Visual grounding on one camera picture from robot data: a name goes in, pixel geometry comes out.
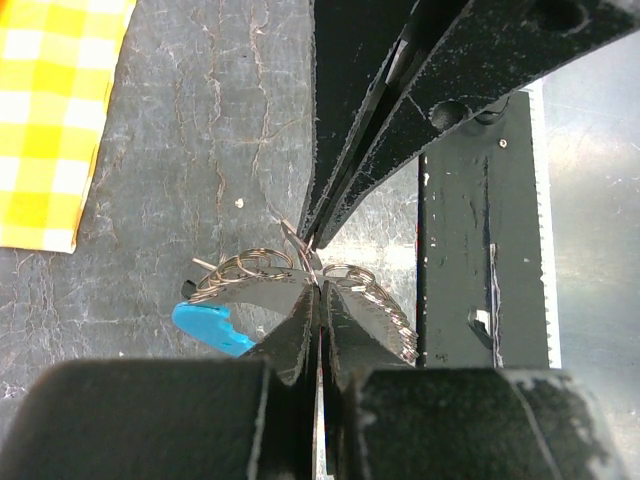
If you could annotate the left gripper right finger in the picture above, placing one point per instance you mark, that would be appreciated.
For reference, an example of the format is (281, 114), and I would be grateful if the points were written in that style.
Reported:
(388, 420)

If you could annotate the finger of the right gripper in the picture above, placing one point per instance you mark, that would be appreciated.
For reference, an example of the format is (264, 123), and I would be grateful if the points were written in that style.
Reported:
(354, 43)
(438, 80)

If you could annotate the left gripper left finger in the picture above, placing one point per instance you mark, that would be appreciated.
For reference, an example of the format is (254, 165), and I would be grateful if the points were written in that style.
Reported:
(247, 418)

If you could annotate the black key fob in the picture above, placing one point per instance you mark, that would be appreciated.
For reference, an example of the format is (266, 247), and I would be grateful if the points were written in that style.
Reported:
(188, 289)

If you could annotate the orange checkered cloth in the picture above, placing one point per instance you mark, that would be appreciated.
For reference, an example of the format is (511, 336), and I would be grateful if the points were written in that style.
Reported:
(58, 61)

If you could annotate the grey cable duct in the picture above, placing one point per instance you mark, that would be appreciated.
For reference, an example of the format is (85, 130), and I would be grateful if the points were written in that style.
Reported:
(542, 179)

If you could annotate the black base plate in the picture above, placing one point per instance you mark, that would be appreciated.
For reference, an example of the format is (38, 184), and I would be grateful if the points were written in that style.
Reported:
(480, 261)

